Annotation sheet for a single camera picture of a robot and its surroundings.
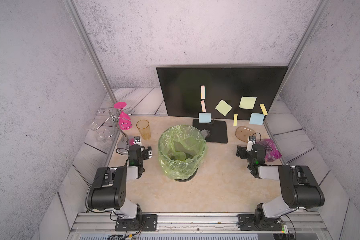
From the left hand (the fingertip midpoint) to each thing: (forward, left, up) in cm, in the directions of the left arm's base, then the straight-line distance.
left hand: (143, 146), depth 95 cm
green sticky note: (+9, -48, +23) cm, 54 cm away
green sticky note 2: (+9, -60, +27) cm, 67 cm away
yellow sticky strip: (+8, -57, +14) cm, 59 cm away
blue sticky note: (+13, -39, +12) cm, 43 cm away
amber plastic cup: (+10, 0, +7) cm, 12 cm away
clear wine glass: (+1, +24, +3) cm, 24 cm away
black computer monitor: (+53, -64, +1) cm, 83 cm away
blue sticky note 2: (+7, -69, +16) cm, 71 cm away
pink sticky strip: (+12, -37, +22) cm, 45 cm away
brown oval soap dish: (+14, -69, -6) cm, 71 cm away
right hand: (-1, -65, +1) cm, 65 cm away
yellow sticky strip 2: (+7, -70, +23) cm, 74 cm away
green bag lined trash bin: (-7, -25, +6) cm, 26 cm away
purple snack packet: (-5, -81, -3) cm, 81 cm away
